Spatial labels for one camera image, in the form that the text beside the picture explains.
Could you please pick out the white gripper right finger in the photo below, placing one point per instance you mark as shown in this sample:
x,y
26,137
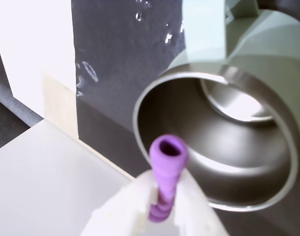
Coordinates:
x,y
194,209

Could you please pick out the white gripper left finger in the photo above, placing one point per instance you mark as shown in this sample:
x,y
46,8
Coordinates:
x,y
120,211

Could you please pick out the purple ribbed pen grip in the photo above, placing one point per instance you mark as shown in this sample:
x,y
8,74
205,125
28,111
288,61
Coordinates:
x,y
168,169

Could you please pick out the grey-green steel-rimmed mug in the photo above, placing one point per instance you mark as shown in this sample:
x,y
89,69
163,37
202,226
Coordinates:
x,y
238,159

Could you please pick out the black table mat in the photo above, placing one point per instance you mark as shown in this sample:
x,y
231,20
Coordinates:
x,y
115,49

